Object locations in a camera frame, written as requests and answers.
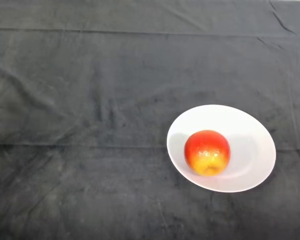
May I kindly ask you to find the red yellow apple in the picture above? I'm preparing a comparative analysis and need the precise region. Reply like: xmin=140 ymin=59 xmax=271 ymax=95
xmin=184 ymin=129 xmax=231 ymax=177

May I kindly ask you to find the white round plate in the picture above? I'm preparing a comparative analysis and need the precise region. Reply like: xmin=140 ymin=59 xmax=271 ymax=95
xmin=166 ymin=104 xmax=277 ymax=194

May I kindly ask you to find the black cloth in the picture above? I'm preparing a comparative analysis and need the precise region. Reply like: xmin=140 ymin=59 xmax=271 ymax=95
xmin=0 ymin=0 xmax=300 ymax=240

